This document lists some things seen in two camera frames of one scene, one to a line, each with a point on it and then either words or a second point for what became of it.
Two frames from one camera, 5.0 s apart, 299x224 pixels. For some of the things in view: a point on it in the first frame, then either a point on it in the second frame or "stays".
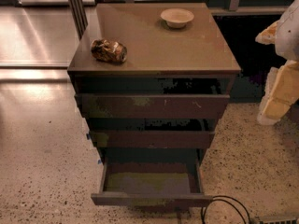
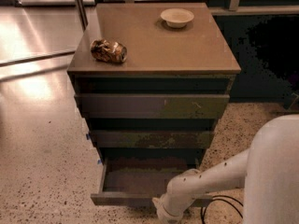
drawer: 164,183 stays
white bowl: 177,18 stays
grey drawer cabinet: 152,81 stays
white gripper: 289,36 to 166,215
